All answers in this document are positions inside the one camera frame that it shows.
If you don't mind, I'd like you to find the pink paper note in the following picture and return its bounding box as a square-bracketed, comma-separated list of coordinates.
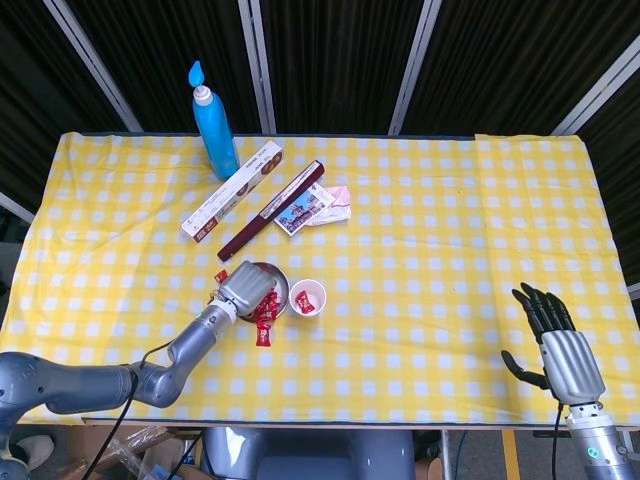
[325, 184, 352, 208]

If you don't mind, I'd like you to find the yellow white checkered tablecloth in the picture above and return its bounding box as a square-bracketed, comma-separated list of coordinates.
[0, 130, 640, 426]

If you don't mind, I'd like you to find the brown cardboard box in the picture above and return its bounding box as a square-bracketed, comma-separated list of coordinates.
[64, 424, 204, 480]

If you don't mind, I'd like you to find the dark red long box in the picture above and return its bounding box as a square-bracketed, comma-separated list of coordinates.
[216, 159, 326, 263]

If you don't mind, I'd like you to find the blue pump bottle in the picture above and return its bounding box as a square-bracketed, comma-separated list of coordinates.
[187, 60, 240, 181]

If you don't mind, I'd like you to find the long white baking paper box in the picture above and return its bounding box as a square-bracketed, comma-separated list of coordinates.
[180, 140, 286, 245]

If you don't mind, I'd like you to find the clear plastic wrap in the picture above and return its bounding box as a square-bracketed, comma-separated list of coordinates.
[106, 425, 174, 480]

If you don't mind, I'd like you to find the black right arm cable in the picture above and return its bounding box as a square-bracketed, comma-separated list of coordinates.
[549, 404, 565, 480]

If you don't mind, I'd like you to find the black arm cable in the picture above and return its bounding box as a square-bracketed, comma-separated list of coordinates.
[79, 342, 176, 480]
[549, 404, 565, 480]

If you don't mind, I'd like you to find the white paper sheet stack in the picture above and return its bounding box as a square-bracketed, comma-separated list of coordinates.
[305, 202, 352, 227]

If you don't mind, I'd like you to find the metal table leg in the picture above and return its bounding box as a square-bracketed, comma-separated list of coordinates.
[441, 429, 455, 480]

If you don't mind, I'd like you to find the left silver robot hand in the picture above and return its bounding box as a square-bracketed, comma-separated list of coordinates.
[218, 259, 279, 319]

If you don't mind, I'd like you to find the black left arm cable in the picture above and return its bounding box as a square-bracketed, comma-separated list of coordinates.
[79, 342, 176, 480]

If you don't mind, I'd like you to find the building photo postcard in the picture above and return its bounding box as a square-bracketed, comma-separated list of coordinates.
[273, 183, 337, 236]

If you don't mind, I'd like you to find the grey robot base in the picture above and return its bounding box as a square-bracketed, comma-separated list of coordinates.
[202, 428, 416, 480]

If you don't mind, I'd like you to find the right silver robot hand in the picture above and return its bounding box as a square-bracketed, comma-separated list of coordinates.
[501, 282, 606, 404]

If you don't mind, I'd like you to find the white paper cup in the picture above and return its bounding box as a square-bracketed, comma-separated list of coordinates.
[288, 278, 328, 318]

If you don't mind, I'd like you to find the round steel plate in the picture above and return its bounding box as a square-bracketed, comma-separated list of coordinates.
[234, 259, 291, 321]

